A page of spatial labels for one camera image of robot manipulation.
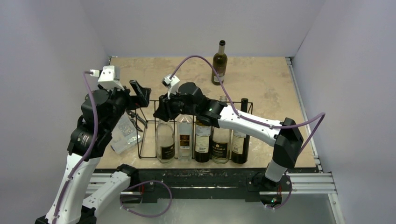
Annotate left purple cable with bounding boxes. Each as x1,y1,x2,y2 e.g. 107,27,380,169
51,71,99,224

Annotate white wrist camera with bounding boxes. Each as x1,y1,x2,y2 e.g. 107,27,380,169
89,65,125,90
162,74,180,99

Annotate clear bottle black label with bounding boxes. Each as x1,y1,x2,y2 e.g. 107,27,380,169
212,96,232,164

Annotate purple cable loop under table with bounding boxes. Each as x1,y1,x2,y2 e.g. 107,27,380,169
120,179,173,218

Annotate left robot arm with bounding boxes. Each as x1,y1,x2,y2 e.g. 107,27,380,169
36,80,151,224

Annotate black wire wine rack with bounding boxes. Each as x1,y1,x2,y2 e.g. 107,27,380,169
135,99,253,159

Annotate black pruning shears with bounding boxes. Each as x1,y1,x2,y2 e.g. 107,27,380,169
126,110,147,132

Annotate dark bottle silver neck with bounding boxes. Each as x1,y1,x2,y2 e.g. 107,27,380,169
211,40,228,85

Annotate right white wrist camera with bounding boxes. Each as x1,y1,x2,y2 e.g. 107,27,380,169
162,74,180,99

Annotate dark green wine bottle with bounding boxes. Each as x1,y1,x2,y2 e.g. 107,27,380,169
231,98,251,164

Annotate black table front rail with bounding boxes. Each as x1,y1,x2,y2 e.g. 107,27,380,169
90,167,338,205

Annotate green bottle white label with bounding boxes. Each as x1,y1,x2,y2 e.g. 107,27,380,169
194,119,211,163

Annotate clear bottle black cap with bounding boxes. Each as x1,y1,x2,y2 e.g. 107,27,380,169
177,115,193,161

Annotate clear tall bottle dark label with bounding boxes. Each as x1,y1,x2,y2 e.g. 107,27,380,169
155,120,176,163

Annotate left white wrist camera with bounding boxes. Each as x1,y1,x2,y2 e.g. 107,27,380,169
89,65,125,90

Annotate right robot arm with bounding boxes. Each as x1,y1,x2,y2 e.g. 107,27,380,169
153,82,304,190

